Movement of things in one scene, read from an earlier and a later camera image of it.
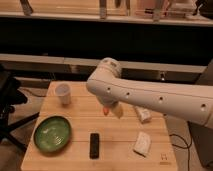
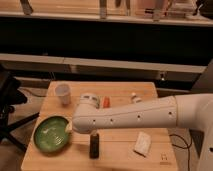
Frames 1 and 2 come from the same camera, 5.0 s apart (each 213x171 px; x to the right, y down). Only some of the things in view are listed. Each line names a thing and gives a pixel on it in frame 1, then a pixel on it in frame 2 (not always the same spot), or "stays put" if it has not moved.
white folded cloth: (142, 143) stays put
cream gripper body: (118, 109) -> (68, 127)
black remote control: (94, 145) stays put
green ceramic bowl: (52, 134) stays put
